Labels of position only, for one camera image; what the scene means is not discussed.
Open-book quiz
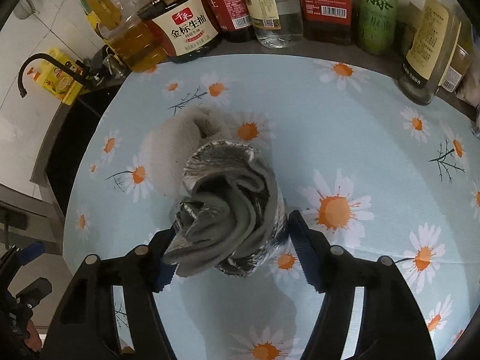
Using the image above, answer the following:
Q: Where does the white towel cloth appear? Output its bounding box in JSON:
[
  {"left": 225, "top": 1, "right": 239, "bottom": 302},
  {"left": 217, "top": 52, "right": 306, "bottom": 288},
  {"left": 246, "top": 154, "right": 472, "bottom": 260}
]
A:
[{"left": 140, "top": 106, "right": 231, "bottom": 200}]

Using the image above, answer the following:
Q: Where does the soy sauce jug red label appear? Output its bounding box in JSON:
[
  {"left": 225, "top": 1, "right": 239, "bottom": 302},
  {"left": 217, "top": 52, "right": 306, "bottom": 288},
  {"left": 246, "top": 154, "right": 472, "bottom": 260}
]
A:
[{"left": 138, "top": 0, "right": 222, "bottom": 63}]

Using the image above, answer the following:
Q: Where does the large cooking oil jug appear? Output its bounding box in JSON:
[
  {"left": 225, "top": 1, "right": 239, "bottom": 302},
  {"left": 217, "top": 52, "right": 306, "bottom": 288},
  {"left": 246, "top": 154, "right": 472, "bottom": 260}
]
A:
[{"left": 96, "top": 0, "right": 167, "bottom": 73}]

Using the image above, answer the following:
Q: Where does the yellow dish soap box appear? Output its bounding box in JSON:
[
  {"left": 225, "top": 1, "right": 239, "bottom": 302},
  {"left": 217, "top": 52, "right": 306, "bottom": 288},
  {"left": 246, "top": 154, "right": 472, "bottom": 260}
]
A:
[{"left": 27, "top": 48, "right": 83, "bottom": 106}]

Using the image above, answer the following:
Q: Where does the silver foil with grey cloth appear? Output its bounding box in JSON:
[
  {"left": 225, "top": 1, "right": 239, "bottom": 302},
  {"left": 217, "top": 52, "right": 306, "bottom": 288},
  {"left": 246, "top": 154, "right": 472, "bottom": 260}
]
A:
[{"left": 163, "top": 141, "right": 287, "bottom": 277}]

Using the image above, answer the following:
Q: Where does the black faucet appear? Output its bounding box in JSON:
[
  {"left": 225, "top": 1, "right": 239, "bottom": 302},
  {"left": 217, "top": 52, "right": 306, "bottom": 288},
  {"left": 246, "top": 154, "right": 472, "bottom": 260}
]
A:
[{"left": 17, "top": 53, "right": 95, "bottom": 98}]

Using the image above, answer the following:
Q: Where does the clear vinegar bottle beige label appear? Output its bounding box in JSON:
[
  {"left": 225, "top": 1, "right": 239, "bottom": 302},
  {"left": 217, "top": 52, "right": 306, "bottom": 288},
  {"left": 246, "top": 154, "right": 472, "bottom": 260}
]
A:
[{"left": 245, "top": 0, "right": 304, "bottom": 49}]

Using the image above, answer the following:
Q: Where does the green pepper oil bottle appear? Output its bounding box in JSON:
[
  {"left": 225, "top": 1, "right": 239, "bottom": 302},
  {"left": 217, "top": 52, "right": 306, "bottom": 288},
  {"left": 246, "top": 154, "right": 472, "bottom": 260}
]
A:
[{"left": 357, "top": 0, "right": 398, "bottom": 56}]

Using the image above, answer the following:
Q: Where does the metal strainer on wall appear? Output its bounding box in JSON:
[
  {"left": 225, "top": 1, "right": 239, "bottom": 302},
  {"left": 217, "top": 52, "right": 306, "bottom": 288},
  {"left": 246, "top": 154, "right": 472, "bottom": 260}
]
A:
[{"left": 13, "top": 0, "right": 39, "bottom": 20}]

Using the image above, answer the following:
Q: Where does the small bottle yellow cap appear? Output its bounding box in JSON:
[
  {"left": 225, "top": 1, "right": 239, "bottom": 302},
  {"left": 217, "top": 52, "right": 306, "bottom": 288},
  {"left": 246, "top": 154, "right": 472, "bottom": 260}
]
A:
[{"left": 398, "top": 0, "right": 461, "bottom": 106}]

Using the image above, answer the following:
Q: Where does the red label sauce bottle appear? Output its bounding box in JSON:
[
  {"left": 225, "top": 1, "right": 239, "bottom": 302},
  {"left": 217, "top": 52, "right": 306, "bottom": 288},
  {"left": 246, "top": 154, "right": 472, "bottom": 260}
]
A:
[{"left": 207, "top": 0, "right": 255, "bottom": 43}]

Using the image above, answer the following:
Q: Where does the metal soap dispenser pump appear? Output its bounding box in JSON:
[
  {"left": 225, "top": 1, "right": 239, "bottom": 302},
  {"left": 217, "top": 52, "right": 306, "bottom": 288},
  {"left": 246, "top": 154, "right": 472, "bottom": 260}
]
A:
[{"left": 103, "top": 46, "right": 130, "bottom": 80}]

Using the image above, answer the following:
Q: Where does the green yellow label bottle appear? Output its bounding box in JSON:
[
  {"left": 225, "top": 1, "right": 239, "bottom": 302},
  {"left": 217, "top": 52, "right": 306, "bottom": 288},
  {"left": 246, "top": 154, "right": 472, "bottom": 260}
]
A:
[{"left": 79, "top": 0, "right": 122, "bottom": 37}]

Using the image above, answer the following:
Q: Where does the clear bottle red label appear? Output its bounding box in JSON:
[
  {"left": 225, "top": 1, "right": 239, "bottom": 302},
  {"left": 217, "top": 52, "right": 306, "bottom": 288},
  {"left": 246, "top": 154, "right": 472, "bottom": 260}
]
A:
[{"left": 300, "top": 0, "right": 353, "bottom": 45}]

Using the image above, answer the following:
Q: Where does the small glass jar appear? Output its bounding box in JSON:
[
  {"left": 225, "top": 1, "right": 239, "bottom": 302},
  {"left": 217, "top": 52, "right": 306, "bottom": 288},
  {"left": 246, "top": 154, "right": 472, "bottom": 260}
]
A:
[{"left": 439, "top": 42, "right": 473, "bottom": 93}]

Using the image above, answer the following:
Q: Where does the person's left hand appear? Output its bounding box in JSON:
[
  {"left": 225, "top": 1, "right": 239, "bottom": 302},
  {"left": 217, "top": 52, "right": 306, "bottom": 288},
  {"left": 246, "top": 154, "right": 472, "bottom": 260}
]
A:
[{"left": 24, "top": 320, "right": 42, "bottom": 352}]

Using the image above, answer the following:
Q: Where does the daisy print blue table mat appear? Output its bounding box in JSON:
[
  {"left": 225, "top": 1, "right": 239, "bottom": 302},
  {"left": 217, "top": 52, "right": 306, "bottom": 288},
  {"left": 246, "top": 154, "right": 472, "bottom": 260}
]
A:
[{"left": 64, "top": 55, "right": 479, "bottom": 357}]

